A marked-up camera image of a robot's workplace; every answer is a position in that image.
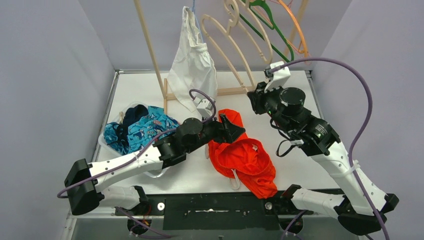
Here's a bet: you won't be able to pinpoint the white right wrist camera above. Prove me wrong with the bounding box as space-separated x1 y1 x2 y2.
264 61 291 92

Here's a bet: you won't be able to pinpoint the navy blue shorts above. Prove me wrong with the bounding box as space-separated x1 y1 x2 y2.
112 104 149 148

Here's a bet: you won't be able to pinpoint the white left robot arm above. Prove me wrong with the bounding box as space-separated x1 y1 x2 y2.
58 114 246 216

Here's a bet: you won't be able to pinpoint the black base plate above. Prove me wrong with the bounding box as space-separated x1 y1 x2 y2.
115 191 303 240

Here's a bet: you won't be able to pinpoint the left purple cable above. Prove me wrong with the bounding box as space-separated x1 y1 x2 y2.
56 88 218 240

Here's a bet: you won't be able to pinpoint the white garment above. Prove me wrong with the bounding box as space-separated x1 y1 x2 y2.
167 6 218 112

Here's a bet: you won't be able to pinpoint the orange mesh shorts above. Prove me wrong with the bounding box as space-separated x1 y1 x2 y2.
207 108 278 200

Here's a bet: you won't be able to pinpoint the wooden clothes rack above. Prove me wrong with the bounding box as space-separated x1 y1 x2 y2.
134 0 293 103

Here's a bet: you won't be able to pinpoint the orange wooden hanger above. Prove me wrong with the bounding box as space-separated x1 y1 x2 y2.
249 0 310 62

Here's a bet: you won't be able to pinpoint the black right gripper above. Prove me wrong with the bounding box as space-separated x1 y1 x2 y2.
249 78 294 133

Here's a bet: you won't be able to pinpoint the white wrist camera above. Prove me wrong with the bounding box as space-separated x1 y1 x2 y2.
264 61 291 92
193 97 216 119

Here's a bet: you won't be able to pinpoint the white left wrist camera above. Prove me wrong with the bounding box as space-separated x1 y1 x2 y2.
193 97 216 119

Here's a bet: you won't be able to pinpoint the teal shark print shorts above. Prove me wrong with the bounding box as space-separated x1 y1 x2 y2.
103 105 181 155

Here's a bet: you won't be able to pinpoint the light blue wire hanger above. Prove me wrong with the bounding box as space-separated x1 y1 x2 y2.
191 0 204 42

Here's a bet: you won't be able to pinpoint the pink wire hanger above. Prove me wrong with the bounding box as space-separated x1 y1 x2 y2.
270 0 311 58

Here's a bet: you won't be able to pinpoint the green hanger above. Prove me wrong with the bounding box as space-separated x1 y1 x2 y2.
247 0 295 62

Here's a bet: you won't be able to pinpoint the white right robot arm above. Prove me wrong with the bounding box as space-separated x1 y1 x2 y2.
247 82 399 236

